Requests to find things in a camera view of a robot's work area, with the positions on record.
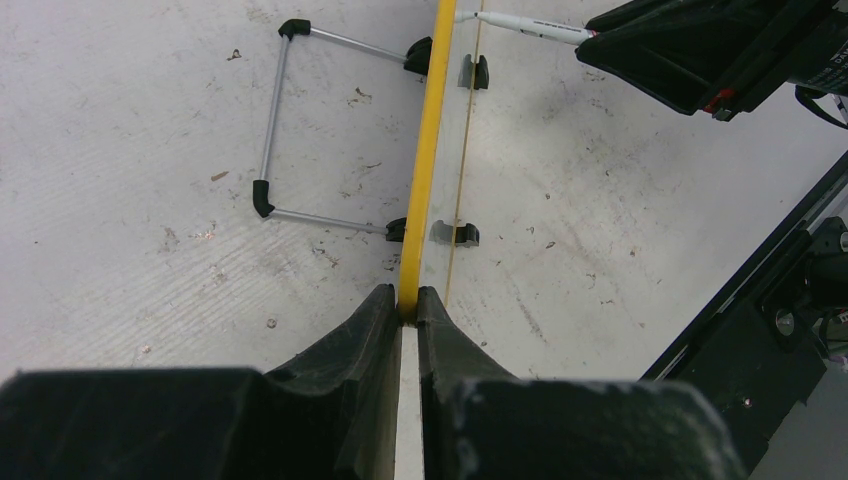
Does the white green marker pen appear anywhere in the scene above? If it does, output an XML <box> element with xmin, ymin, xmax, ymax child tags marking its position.
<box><xmin>454</xmin><ymin>10</ymin><xmax>598</xmax><ymax>46</ymax></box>

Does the yellow framed whiteboard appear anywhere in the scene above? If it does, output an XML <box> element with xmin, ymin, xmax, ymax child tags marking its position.
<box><xmin>251</xmin><ymin>0</ymin><xmax>492</xmax><ymax>480</ymax></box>

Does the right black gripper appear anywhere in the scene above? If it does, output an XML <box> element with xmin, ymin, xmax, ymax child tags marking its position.
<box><xmin>576</xmin><ymin>0</ymin><xmax>847</xmax><ymax>121</ymax></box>

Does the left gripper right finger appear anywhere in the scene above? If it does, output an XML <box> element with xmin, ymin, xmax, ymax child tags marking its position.
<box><xmin>416</xmin><ymin>287</ymin><xmax>748</xmax><ymax>479</ymax></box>

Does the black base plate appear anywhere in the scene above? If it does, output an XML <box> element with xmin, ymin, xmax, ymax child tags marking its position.
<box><xmin>643</xmin><ymin>156</ymin><xmax>847</xmax><ymax>471</ymax></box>

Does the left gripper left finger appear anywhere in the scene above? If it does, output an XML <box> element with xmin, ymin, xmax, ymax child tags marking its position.
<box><xmin>1</xmin><ymin>284</ymin><xmax>401</xmax><ymax>479</ymax></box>

